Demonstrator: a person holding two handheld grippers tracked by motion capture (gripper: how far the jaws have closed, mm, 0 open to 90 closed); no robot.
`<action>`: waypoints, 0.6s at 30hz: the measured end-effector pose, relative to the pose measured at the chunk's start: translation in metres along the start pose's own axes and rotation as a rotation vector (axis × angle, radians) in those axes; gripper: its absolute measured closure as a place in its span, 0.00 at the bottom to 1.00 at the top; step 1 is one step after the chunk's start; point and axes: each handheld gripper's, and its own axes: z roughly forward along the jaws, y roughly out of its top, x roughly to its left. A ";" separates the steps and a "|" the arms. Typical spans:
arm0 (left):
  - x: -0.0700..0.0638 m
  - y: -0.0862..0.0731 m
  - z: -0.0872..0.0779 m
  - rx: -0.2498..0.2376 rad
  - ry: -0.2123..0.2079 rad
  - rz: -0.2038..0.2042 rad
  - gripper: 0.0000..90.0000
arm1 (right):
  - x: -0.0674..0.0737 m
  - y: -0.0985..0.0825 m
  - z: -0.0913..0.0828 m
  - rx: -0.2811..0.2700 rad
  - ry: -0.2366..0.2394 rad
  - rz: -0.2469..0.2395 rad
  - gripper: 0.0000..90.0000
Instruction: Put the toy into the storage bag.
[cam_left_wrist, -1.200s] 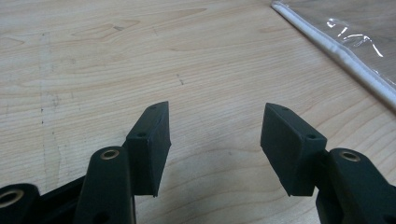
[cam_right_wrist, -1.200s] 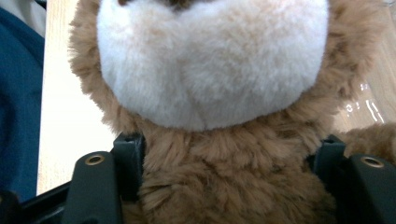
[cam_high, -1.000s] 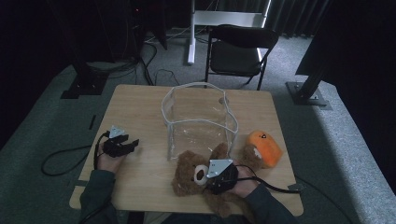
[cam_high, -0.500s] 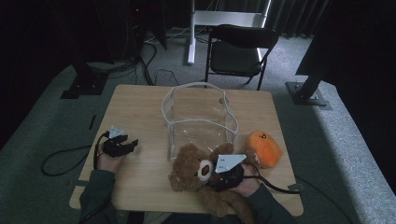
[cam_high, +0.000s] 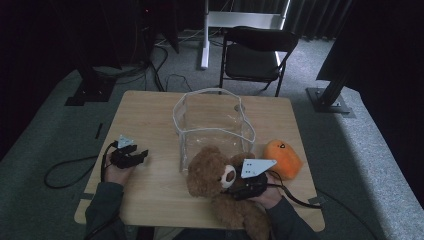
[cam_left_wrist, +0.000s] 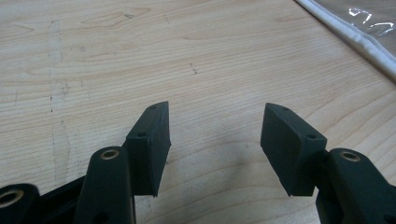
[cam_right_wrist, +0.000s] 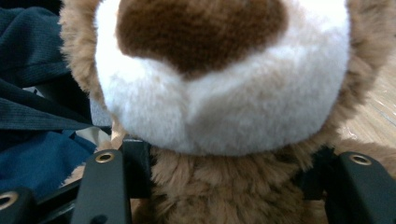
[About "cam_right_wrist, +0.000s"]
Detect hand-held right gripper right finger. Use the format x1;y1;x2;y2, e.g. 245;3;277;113
298;147;341;202

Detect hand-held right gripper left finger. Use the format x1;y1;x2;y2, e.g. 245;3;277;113
120;138;155;200

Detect brown plush bear toy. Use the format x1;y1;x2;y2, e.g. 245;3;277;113
59;0;396;224

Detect blue trousers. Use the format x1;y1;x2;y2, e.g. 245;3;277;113
0;129;98;200

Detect dark ribbed sweater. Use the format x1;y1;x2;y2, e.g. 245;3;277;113
0;6;94;132

